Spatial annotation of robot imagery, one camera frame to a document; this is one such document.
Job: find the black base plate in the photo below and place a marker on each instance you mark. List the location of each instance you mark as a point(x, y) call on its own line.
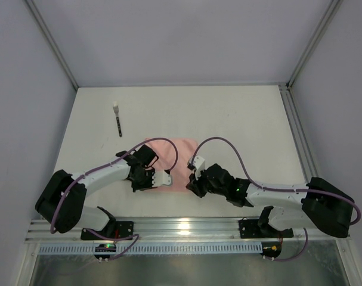
point(250, 228)
point(121, 229)

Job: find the pink cloth napkin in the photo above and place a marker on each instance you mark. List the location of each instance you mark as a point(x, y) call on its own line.
point(180, 173)

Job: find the small controller board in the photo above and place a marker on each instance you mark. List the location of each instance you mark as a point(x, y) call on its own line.
point(271, 250)
point(104, 252)

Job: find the front aluminium rail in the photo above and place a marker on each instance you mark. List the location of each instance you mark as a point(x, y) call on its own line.
point(165, 229)

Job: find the right side aluminium rail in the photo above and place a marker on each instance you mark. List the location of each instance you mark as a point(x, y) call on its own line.
point(303, 149)

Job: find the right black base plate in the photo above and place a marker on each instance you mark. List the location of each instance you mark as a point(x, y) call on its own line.
point(250, 228)

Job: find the corner aluminium post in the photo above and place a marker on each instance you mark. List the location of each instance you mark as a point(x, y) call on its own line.
point(314, 40)
point(47, 35)

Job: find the left corner aluminium post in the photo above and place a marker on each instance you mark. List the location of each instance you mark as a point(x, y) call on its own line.
point(47, 35)

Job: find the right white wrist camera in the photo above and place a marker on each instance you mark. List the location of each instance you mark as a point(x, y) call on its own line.
point(196, 165)

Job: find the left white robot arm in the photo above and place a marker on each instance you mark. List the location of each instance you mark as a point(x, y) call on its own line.
point(62, 201)

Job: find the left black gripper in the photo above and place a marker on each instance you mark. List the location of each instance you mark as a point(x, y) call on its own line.
point(143, 179)

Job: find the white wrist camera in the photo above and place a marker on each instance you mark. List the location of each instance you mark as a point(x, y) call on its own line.
point(196, 165)
point(161, 178)

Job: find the aluminium rail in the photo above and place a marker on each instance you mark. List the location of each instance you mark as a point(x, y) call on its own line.
point(303, 149)
point(165, 229)

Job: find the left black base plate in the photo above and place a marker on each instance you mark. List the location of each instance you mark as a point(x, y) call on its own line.
point(121, 229)

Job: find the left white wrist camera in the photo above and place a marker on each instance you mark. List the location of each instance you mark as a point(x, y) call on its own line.
point(161, 178)

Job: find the right corner aluminium post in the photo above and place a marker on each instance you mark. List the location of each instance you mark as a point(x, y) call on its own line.
point(314, 40)

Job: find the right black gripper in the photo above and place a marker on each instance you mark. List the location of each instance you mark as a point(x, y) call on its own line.
point(199, 183)

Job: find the slotted cable duct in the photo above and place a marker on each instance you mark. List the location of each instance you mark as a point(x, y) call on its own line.
point(141, 248)

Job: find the right small controller board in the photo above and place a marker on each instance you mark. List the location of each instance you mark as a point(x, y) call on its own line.
point(271, 250)

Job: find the left small controller board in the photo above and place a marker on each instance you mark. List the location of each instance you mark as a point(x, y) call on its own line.
point(104, 252)

